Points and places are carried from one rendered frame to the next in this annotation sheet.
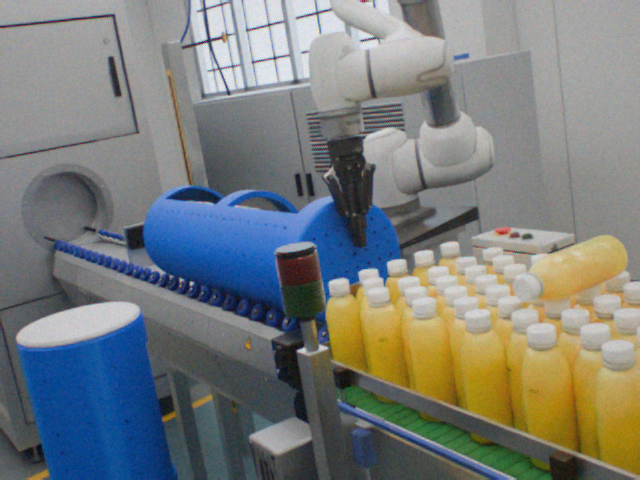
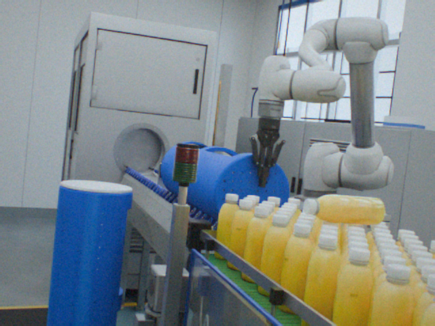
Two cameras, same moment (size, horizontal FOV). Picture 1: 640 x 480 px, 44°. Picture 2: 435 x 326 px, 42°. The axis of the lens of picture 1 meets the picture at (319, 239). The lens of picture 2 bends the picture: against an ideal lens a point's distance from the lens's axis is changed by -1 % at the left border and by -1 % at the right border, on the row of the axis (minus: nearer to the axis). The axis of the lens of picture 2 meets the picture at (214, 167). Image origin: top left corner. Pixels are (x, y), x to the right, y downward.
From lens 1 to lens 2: 0.53 m
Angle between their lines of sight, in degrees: 16
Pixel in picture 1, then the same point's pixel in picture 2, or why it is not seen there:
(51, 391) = (66, 214)
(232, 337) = not seen: hidden behind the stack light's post
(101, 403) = (89, 231)
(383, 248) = (277, 194)
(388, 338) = (241, 229)
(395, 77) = (304, 88)
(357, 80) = (283, 85)
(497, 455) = (264, 299)
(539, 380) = (289, 252)
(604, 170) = not seen: outside the picture
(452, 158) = (361, 169)
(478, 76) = (423, 140)
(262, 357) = not seen: hidden behind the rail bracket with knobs
